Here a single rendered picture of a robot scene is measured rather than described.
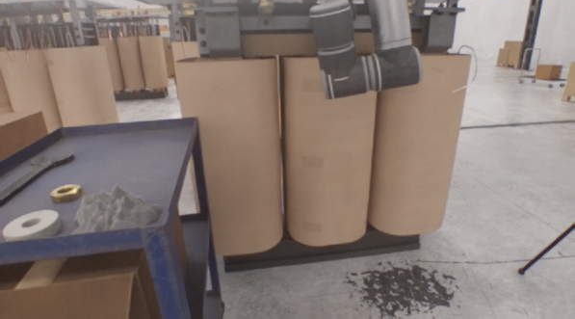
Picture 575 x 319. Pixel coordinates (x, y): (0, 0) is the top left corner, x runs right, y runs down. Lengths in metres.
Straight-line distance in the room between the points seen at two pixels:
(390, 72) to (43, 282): 0.85
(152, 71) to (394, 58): 6.24
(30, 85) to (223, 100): 2.48
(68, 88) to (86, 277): 2.74
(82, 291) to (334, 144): 0.99
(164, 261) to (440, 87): 1.22
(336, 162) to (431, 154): 0.45
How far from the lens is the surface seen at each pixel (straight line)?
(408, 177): 1.47
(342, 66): 0.83
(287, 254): 1.67
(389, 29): 0.86
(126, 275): 0.53
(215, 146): 1.21
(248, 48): 1.26
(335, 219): 1.43
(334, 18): 0.80
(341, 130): 1.24
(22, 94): 3.44
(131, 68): 6.96
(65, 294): 0.56
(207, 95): 1.16
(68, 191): 0.71
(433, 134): 1.44
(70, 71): 3.18
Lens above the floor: 1.15
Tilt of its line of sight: 19 degrees down
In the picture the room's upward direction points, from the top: 1 degrees counter-clockwise
